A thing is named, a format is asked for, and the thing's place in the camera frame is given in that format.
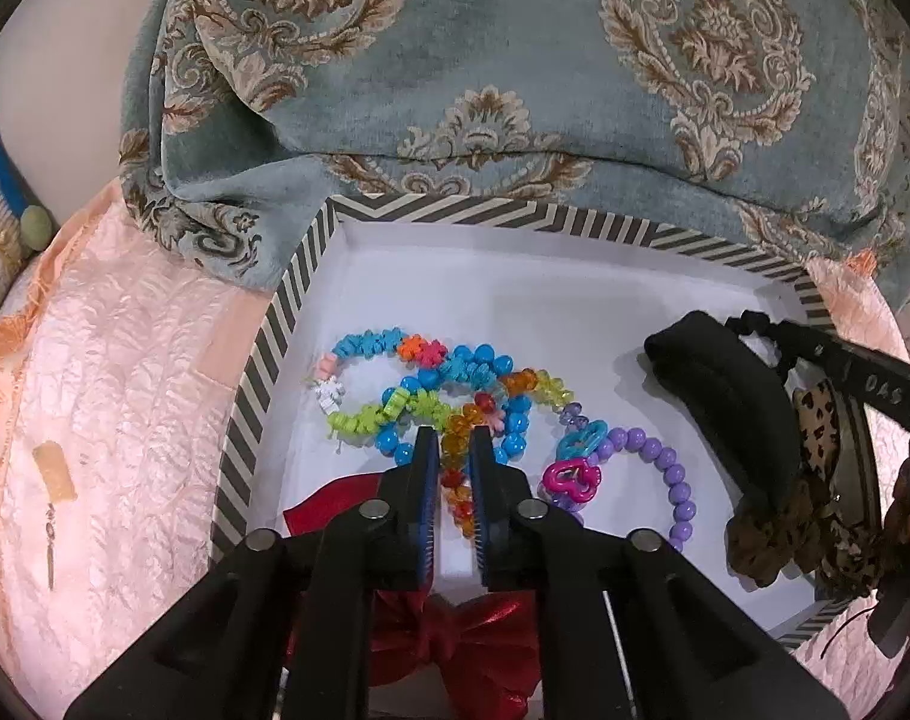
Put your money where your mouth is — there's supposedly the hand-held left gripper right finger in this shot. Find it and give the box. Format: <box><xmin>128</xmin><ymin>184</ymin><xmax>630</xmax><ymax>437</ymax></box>
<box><xmin>468</xmin><ymin>425</ymin><xmax>853</xmax><ymax>720</ymax></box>

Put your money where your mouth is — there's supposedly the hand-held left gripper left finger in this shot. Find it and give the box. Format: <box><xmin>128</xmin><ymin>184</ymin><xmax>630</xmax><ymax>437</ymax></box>
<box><xmin>63</xmin><ymin>426</ymin><xmax>442</xmax><ymax>720</ymax></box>

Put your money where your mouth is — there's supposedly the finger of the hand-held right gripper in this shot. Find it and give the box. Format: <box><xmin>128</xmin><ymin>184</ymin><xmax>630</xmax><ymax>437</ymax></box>
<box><xmin>867</xmin><ymin>544</ymin><xmax>910</xmax><ymax>650</ymax></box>
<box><xmin>773</xmin><ymin>319</ymin><xmax>910</xmax><ymax>437</ymax></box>

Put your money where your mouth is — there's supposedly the leopard print fabric bow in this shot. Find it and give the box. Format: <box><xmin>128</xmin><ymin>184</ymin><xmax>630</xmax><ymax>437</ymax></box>
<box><xmin>726</xmin><ymin>379</ymin><xmax>907</xmax><ymax>602</ymax></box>

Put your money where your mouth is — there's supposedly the rainbow translucent bead bracelet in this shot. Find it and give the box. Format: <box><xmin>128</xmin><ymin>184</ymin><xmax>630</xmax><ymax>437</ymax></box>
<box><xmin>438</xmin><ymin>367</ymin><xmax>604</xmax><ymax>538</ymax></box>

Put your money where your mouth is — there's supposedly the blue round bead bracelet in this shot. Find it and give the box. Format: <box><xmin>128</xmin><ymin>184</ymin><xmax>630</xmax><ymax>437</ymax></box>
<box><xmin>376</xmin><ymin>343</ymin><xmax>535</xmax><ymax>466</ymax></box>

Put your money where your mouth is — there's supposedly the black scrunchie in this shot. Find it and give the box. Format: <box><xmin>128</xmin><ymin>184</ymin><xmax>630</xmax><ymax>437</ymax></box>
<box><xmin>725</xmin><ymin>311</ymin><xmax>795</xmax><ymax>377</ymax></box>

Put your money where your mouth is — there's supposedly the shiny red fabric bow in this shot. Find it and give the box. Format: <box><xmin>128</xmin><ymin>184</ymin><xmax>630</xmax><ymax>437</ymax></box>
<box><xmin>282</xmin><ymin>469</ymin><xmax>543</xmax><ymax>720</ymax></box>

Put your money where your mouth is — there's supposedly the multicolour flower bead bracelet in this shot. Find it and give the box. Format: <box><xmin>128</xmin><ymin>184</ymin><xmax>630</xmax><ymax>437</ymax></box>
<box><xmin>314</xmin><ymin>328</ymin><xmax>501</xmax><ymax>442</ymax></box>

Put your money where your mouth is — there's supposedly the chevron striped shallow box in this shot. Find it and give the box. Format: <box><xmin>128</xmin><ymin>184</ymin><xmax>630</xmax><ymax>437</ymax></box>
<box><xmin>211</xmin><ymin>193</ymin><xmax>865</xmax><ymax>653</ymax></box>

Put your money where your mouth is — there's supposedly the purple round bead bracelet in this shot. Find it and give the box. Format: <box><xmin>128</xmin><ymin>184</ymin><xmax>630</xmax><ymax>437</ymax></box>
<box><xmin>590</xmin><ymin>427</ymin><xmax>697</xmax><ymax>553</ymax></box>

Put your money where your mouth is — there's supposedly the pink textured bedspread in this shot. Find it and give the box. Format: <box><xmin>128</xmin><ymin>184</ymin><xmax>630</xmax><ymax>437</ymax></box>
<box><xmin>0</xmin><ymin>176</ymin><xmax>910</xmax><ymax>720</ymax></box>

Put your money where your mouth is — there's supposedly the beige paper card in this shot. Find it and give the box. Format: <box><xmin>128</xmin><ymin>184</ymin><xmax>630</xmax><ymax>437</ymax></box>
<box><xmin>33</xmin><ymin>444</ymin><xmax>78</xmax><ymax>503</ymax></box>

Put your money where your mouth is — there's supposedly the teal damask blanket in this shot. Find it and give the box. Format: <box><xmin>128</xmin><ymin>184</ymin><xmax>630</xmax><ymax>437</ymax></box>
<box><xmin>117</xmin><ymin>0</ymin><xmax>910</xmax><ymax>316</ymax></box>

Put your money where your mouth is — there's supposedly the green and blue plush toy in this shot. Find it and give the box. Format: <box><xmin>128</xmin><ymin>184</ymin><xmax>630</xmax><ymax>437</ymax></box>
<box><xmin>0</xmin><ymin>52</ymin><xmax>58</xmax><ymax>253</ymax></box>

